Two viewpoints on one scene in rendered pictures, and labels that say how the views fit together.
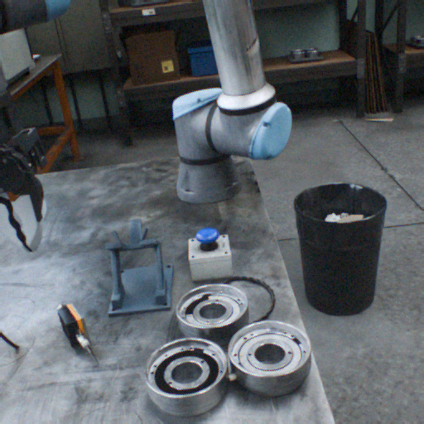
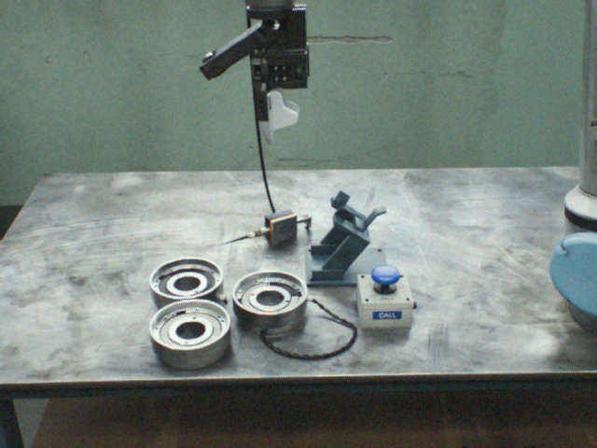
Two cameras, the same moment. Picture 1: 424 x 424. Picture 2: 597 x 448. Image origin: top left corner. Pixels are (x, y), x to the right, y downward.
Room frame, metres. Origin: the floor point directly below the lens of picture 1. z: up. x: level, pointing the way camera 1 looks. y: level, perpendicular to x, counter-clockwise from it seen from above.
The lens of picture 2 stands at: (0.63, -0.82, 1.43)
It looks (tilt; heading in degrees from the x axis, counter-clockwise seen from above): 30 degrees down; 88
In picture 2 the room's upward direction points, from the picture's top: straight up
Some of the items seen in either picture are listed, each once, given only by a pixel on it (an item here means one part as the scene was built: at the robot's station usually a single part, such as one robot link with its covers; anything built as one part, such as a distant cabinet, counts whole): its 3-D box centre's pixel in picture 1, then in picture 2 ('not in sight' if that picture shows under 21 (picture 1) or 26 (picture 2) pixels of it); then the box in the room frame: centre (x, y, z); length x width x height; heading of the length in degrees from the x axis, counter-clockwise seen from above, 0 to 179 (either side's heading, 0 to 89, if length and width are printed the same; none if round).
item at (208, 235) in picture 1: (208, 243); (384, 285); (0.78, 0.01, 0.85); 0.04 x 0.04 x 0.05
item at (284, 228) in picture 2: (76, 322); (284, 228); (0.64, 0.22, 0.82); 0.05 x 0.02 x 0.04; 29
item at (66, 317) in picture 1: (75, 334); (267, 229); (0.62, 0.22, 0.82); 0.17 x 0.02 x 0.04; 29
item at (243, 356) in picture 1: (270, 358); (191, 335); (0.52, -0.05, 0.82); 0.08 x 0.08 x 0.02
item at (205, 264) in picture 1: (210, 255); (387, 300); (0.79, 0.01, 0.82); 0.08 x 0.07 x 0.05; 179
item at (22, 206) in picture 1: (36, 214); (279, 119); (0.64, 0.23, 1.01); 0.06 x 0.03 x 0.09; 174
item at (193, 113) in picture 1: (203, 121); not in sight; (1.12, -0.01, 0.97); 0.13 x 0.12 x 0.14; 48
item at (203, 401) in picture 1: (187, 377); (187, 288); (0.50, 0.05, 0.82); 0.10 x 0.10 x 0.04
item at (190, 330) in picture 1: (213, 315); (270, 302); (0.62, 0.01, 0.82); 0.10 x 0.10 x 0.04
